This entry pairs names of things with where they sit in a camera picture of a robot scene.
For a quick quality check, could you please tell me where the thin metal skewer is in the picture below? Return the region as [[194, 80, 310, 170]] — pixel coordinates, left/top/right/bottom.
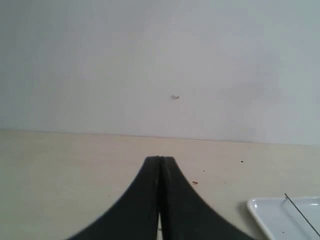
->
[[284, 192, 320, 237]]

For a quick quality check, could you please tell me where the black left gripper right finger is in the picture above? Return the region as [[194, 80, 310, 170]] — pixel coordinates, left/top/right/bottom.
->
[[159, 157, 252, 240]]

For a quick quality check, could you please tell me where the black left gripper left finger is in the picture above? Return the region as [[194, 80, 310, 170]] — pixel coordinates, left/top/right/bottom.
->
[[70, 156, 160, 240]]

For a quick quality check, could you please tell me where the white rectangular plastic tray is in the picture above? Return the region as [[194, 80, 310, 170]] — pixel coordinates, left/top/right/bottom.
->
[[246, 196, 320, 240]]

